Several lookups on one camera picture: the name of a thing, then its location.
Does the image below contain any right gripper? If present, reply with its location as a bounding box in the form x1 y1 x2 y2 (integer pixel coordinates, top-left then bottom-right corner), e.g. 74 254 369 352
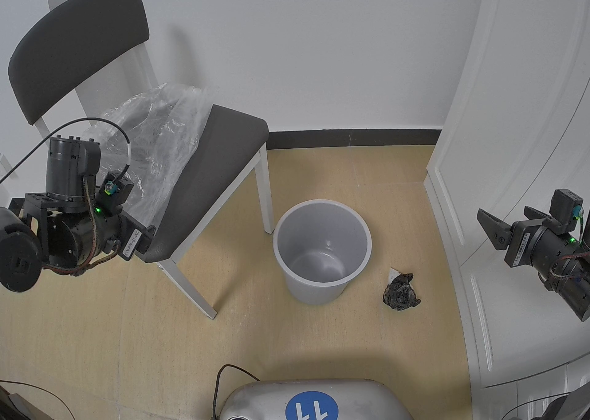
477 206 582 271

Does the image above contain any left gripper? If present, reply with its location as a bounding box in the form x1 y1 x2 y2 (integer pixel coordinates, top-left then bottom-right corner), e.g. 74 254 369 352
94 212 149 264

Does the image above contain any clear plastic bag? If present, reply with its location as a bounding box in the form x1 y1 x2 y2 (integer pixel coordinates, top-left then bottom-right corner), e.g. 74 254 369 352
83 83 217 225

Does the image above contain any black plastic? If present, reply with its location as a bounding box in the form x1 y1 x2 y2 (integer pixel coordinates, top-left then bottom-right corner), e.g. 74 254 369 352
382 273 422 313

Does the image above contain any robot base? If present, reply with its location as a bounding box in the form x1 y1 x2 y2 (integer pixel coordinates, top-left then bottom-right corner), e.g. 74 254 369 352
221 379 415 420

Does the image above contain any pale grey trash bin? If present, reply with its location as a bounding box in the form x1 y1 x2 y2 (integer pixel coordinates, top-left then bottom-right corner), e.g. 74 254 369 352
273 199 373 306

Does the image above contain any dark grey padded white chair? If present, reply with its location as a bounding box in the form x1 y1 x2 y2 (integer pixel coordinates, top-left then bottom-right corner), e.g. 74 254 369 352
8 0 275 321

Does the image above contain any white panelled door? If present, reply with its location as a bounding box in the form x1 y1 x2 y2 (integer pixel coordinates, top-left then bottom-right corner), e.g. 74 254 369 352
424 0 590 420

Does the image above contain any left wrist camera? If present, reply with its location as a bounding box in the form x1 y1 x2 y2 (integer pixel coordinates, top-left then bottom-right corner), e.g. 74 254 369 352
94 171 135 217

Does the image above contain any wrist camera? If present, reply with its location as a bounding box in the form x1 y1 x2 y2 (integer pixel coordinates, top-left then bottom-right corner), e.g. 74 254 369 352
94 171 135 217
541 189 586 237

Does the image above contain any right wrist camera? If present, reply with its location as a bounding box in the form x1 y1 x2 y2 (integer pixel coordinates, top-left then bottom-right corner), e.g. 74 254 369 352
541 189 586 237

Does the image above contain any black cable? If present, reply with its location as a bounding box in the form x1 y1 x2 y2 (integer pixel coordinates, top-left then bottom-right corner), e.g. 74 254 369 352
0 118 133 184
212 364 262 418

